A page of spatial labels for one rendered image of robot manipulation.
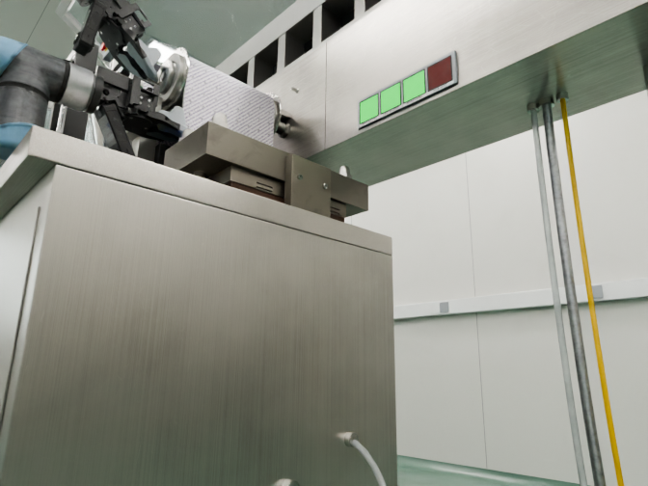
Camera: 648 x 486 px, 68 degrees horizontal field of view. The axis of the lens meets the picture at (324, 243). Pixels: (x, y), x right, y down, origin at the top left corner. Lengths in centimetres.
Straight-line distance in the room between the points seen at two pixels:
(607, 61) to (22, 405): 97
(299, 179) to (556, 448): 269
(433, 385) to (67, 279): 325
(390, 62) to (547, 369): 251
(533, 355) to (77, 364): 296
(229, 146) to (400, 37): 47
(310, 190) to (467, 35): 41
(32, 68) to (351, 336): 69
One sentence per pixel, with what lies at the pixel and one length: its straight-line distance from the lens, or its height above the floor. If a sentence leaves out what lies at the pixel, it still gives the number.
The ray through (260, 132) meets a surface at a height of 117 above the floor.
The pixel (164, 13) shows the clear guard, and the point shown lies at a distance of 189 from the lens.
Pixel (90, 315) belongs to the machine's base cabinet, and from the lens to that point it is 63.
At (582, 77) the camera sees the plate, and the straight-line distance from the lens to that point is 102.
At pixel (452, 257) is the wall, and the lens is 367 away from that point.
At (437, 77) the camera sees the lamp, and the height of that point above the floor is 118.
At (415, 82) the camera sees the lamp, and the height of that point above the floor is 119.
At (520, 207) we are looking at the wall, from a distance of 350.
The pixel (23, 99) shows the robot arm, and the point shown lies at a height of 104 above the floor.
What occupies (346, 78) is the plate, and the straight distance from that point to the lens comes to 121.
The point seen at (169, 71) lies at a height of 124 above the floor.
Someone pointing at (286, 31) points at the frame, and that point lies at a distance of 152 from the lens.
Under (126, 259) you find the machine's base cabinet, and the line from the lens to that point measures 66.
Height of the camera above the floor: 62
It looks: 15 degrees up
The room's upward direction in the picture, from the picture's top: 1 degrees clockwise
